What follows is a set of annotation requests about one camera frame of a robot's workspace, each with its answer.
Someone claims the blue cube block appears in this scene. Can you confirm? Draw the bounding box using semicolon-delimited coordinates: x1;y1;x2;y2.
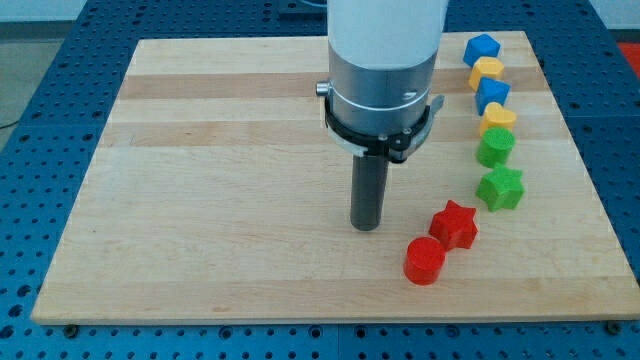
475;77;511;116

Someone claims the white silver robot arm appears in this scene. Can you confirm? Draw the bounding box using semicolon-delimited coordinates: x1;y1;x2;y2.
326;0;449;137

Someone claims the black clamp ring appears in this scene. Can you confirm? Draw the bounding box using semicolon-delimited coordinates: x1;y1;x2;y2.
323;94;445;165

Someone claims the red cylinder block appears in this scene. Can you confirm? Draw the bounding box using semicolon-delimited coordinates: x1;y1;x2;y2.
403;237;446;286

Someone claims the yellow hexagon block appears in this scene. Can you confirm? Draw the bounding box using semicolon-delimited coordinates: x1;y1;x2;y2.
468;56;505;91

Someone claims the red star block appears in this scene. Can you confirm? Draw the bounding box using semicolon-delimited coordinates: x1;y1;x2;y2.
428;200;478;251

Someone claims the green star block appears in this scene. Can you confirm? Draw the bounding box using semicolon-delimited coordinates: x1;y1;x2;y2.
476;164;525;212

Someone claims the yellow heart block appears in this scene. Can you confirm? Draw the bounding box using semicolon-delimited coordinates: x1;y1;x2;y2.
479;102;518;136

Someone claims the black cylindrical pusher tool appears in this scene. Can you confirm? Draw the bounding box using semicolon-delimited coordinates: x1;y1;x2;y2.
350;156;388;231

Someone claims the wooden board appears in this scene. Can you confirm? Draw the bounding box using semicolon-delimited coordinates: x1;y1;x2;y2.
31;31;639;325

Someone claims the blue pentagon block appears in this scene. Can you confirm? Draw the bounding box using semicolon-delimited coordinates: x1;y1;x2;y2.
462;34;501;67

